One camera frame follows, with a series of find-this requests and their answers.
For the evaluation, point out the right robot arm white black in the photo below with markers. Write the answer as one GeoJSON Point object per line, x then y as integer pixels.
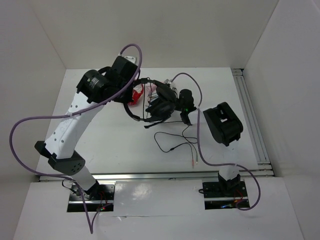
{"type": "Point", "coordinates": [225, 128]}

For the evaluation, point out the blue pink cat-ear headphones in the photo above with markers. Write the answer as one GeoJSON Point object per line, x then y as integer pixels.
{"type": "Point", "coordinates": [151, 93]}

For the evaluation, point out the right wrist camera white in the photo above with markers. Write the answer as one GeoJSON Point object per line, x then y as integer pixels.
{"type": "Point", "coordinates": [170, 84]}

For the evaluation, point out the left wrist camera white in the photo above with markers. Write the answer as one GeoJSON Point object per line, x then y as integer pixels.
{"type": "Point", "coordinates": [132, 59]}

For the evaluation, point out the aluminium rail front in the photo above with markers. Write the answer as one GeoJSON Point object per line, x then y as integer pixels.
{"type": "Point", "coordinates": [141, 185]}

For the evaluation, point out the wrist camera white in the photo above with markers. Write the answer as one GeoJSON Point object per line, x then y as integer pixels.
{"type": "Point", "coordinates": [170, 84]}
{"type": "Point", "coordinates": [132, 59]}

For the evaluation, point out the aluminium rail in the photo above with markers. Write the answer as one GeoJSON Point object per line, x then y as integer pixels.
{"type": "Point", "coordinates": [265, 168]}
{"type": "Point", "coordinates": [141, 185]}

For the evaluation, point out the black headset with cable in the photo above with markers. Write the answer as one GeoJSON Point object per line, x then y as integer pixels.
{"type": "Point", "coordinates": [163, 107]}

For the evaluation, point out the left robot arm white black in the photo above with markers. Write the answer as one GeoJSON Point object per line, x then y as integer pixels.
{"type": "Point", "coordinates": [94, 87]}

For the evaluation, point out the red headphones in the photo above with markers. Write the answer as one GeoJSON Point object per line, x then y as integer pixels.
{"type": "Point", "coordinates": [137, 92]}

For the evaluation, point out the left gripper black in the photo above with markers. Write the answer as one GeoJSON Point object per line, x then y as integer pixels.
{"type": "Point", "coordinates": [127, 98]}

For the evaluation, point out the aluminium rail right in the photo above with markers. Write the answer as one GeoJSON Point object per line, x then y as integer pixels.
{"type": "Point", "coordinates": [265, 168]}

